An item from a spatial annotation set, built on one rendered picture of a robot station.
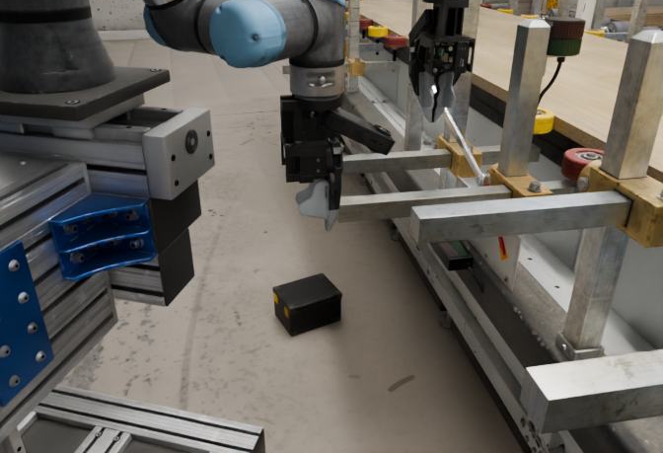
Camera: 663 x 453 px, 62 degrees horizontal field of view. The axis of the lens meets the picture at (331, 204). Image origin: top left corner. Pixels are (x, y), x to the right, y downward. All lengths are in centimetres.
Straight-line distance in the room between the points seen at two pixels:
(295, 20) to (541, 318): 56
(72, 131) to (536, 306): 73
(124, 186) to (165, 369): 115
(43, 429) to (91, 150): 86
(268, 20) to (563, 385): 46
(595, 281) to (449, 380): 109
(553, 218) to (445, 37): 37
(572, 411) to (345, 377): 141
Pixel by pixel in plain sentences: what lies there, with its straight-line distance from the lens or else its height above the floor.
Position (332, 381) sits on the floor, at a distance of 177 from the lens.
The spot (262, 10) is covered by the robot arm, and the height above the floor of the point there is 115.
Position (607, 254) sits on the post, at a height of 87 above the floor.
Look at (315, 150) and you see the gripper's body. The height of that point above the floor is 96.
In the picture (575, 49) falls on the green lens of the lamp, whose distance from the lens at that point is 92.
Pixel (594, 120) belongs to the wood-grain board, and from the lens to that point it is 120.
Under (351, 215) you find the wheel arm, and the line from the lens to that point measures 83.
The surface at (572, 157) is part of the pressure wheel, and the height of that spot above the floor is 91.
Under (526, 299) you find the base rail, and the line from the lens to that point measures 94.
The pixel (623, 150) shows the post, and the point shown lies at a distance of 70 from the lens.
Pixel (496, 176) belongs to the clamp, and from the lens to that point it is 95.
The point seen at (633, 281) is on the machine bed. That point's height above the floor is 70.
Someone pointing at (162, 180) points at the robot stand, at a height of 93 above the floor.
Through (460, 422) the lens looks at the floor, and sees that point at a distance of 169.
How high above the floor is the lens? 122
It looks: 26 degrees down
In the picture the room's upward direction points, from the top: straight up
